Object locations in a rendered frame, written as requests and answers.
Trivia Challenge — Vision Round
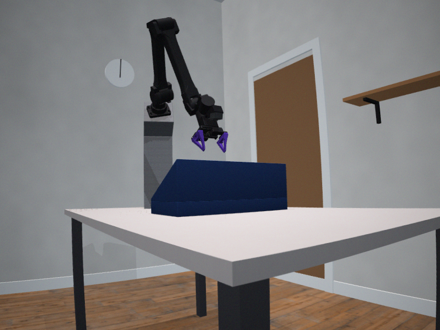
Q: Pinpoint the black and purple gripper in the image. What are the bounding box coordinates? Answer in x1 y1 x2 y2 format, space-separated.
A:
191 125 228 153

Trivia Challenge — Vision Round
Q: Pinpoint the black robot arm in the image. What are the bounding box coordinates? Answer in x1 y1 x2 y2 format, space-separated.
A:
147 17 224 127

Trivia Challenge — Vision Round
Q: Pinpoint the dark blue switch console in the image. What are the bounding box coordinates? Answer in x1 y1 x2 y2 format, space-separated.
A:
151 159 288 217

